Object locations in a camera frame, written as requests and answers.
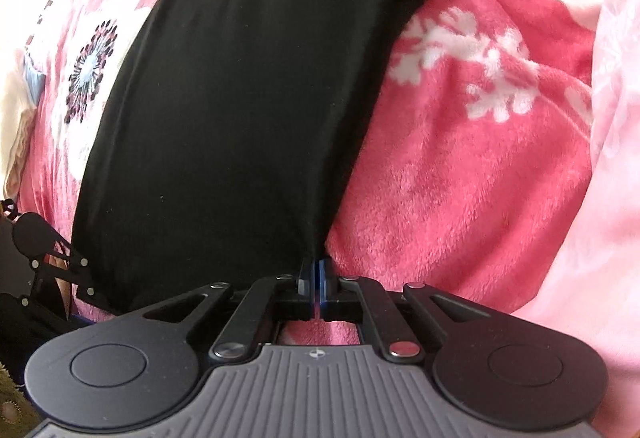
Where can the black smile t-shirt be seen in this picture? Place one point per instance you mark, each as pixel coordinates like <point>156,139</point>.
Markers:
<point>227,142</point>

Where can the light pink floral duvet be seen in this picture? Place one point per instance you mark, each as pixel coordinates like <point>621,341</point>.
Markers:
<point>592,288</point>

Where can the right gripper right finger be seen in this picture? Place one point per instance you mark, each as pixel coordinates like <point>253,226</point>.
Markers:
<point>365,303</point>

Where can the pink floral bed blanket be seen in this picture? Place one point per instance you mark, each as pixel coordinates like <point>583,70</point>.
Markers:
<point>474,166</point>

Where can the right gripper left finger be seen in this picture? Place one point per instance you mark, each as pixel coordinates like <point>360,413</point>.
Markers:
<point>260,312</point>

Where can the green fuzzy jacket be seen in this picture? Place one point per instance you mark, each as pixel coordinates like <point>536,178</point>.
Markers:
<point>18,417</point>

